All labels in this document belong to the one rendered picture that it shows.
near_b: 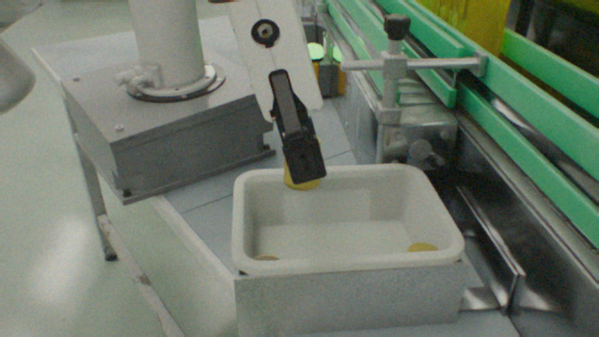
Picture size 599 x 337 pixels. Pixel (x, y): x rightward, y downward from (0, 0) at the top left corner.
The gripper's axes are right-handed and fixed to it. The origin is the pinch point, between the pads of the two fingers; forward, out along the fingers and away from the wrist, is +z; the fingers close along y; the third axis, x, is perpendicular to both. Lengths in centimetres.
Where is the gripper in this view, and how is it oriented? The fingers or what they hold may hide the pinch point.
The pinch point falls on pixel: (302, 150)
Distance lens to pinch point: 44.7
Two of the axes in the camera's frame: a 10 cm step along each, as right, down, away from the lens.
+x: -9.6, 2.6, 0.6
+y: -0.9, -5.1, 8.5
